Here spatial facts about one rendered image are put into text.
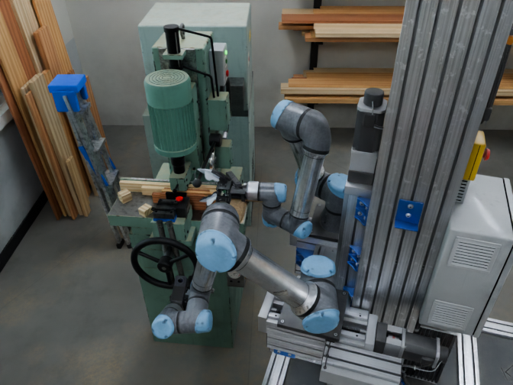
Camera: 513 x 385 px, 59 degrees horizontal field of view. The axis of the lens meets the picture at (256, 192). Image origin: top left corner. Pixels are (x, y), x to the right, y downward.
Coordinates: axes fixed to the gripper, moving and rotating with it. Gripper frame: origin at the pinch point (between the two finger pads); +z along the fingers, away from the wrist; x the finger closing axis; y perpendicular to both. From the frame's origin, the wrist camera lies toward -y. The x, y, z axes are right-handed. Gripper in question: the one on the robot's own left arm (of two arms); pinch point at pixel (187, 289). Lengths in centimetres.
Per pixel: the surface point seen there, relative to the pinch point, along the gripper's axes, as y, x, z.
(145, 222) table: -23.9, -22.8, 13.8
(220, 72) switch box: -90, 6, 24
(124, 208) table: -29.2, -33.7, 17.0
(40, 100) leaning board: -81, -120, 98
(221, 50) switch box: -98, 7, 20
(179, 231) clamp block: -23.3, -4.7, 3.0
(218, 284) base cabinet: 7.2, 7.0, 32.4
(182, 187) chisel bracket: -39.6, -8.0, 17.7
